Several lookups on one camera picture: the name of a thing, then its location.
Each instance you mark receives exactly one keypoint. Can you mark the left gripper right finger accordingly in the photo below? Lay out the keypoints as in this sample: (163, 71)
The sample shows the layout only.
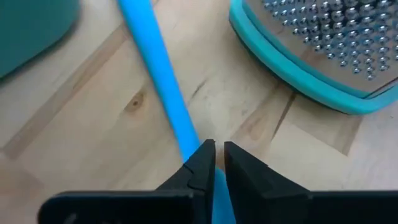
(311, 208)

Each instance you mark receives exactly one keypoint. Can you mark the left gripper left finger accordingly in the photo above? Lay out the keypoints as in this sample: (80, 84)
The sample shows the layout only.
(124, 208)

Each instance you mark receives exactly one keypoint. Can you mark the large blue silicone spoon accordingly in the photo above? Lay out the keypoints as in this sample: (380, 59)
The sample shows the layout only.
(155, 56)

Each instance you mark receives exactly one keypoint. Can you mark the teal steel box grater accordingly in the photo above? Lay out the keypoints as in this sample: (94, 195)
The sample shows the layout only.
(326, 31)

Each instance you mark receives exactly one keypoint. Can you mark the teal plastic bin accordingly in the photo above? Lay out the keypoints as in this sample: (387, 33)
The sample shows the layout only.
(31, 28)

